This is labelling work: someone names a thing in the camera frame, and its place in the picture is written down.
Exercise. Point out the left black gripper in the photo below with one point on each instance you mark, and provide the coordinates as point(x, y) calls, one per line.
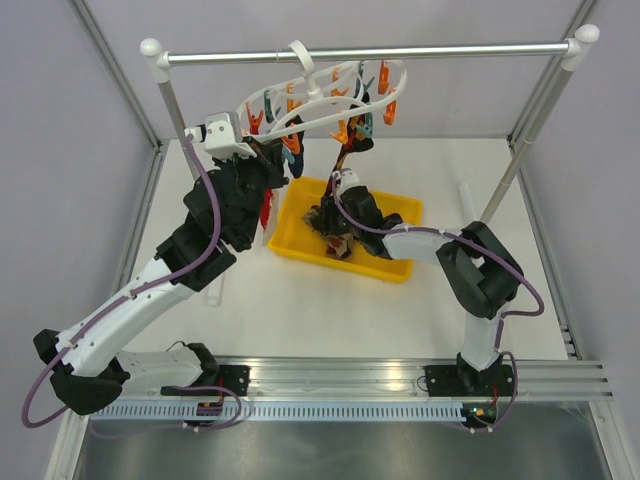
point(269, 159)

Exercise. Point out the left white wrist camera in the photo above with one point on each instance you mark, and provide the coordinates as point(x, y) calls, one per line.
point(221, 136)

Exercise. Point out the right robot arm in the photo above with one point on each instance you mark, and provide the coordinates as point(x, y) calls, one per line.
point(482, 275)

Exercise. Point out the yellow plastic tray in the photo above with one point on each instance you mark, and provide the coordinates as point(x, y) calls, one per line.
point(295, 240)

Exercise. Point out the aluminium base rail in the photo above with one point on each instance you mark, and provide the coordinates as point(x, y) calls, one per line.
point(330, 375)

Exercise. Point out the small navy sock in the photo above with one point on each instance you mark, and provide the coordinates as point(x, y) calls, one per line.
point(294, 153)

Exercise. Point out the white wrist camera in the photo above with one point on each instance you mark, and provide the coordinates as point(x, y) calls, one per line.
point(343, 180)
point(221, 136)

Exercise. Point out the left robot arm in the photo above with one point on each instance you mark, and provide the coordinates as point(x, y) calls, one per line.
point(87, 365)

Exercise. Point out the white sock hanger frame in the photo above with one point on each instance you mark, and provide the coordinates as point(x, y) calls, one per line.
point(318, 98)

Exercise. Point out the beige argyle sock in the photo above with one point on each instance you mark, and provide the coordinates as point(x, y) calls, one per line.
point(338, 247)

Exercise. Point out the hanging dark argyle sock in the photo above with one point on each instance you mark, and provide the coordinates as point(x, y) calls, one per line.
point(345, 155)

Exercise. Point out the white slotted cable duct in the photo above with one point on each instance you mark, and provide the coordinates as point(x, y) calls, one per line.
point(413, 411)

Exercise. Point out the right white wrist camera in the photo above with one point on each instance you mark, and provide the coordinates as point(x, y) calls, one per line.
point(343, 180)

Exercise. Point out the silver clothes rail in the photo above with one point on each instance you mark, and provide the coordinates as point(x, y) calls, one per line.
point(572, 51)

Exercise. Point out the red sock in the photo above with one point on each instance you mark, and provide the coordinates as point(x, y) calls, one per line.
point(269, 205)

